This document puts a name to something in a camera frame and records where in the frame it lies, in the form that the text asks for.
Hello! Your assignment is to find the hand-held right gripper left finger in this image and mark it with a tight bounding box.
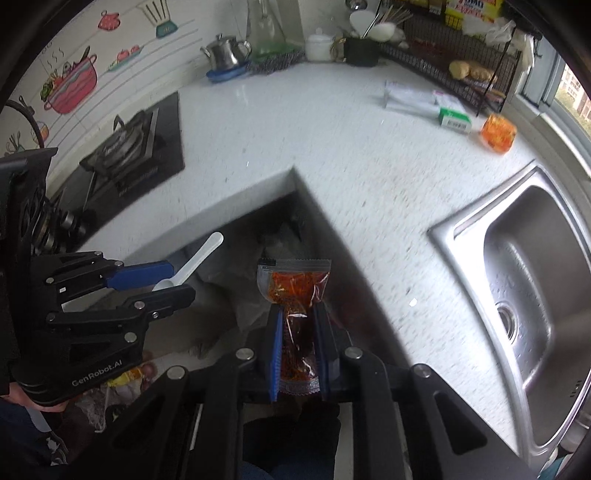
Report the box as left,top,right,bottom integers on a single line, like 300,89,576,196
69,307,283,480

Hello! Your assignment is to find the bundle of chopsticks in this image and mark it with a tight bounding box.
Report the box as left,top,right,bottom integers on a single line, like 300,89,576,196
376,4,414,26

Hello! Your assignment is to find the bag with yellow contents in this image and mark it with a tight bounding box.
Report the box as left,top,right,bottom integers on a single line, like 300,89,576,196
76,355,158,430

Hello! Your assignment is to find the black gas stove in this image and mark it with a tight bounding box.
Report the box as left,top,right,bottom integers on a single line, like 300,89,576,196
28,91,186,259

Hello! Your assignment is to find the white plastic bag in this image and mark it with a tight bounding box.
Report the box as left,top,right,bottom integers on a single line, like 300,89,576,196
462,18,536,75

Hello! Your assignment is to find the steel kettle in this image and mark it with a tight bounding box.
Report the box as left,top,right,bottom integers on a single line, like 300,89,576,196
201,33,254,70

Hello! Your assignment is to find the dark patterned cloth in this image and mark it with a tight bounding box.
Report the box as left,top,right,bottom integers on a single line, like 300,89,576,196
247,50,306,75

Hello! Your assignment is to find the steel sink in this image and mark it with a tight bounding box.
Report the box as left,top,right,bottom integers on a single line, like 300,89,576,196
427,161,591,462

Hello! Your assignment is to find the white bowl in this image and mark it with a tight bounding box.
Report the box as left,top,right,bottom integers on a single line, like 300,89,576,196
369,22,409,49

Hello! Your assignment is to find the teal cup whisk wall sticker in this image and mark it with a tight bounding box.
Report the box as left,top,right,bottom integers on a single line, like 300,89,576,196
139,0,178,38

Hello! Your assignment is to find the black cable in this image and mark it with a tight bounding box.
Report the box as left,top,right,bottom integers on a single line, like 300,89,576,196
0,99,47,151

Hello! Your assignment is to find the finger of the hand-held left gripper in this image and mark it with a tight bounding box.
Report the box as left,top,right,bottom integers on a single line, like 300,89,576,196
30,250,176,301
45,284,197,334

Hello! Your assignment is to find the grey plastic bag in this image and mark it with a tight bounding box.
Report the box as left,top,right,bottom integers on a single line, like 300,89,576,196
185,222,324,361

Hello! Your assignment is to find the green lid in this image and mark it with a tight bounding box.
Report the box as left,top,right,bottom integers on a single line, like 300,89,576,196
254,42,296,57

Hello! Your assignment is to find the red plate wall sticker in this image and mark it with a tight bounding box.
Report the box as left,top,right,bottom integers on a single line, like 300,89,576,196
108,45,141,72

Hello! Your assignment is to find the window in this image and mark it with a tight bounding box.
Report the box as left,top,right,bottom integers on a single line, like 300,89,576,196
517,51,591,139

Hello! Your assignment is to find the orange packet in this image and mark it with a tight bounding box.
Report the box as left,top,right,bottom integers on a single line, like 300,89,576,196
480,114,518,155

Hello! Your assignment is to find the white ladle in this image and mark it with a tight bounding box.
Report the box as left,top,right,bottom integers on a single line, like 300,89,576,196
348,10,377,38

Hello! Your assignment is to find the white lidded jar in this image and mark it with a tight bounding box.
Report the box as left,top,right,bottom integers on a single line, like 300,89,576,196
305,28,335,62

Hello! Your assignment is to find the black wire rack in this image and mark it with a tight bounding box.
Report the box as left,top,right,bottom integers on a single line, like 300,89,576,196
379,0,543,116

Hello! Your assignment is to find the blue plate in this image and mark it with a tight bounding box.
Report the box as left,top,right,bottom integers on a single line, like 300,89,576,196
205,62,252,84

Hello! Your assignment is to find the dark green mug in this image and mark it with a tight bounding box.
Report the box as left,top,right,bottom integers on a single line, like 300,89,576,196
335,37,380,66

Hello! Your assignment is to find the large yellow package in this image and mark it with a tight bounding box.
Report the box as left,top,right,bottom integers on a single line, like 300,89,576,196
445,0,504,29

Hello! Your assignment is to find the green white box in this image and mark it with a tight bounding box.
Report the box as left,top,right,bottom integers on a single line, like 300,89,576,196
436,107,472,134

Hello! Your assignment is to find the white paper box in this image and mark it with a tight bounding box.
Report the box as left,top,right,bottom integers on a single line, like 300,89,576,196
383,80,455,114

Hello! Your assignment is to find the white plastic spoon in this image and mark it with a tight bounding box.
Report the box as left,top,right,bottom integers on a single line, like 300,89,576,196
152,232,225,292

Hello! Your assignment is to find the person's left forearm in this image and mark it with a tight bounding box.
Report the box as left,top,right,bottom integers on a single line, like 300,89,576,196
0,396,70,468

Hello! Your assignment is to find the person's left hand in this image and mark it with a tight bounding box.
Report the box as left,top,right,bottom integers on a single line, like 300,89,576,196
7,382,70,413

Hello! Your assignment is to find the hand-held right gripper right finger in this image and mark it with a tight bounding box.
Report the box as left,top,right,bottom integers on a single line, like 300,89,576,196
314,305,541,480

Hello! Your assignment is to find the red sauce packet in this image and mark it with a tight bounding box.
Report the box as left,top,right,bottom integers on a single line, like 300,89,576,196
256,258,332,395

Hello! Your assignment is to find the clear glass carafe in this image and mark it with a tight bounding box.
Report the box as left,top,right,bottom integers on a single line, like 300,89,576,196
247,0,289,49

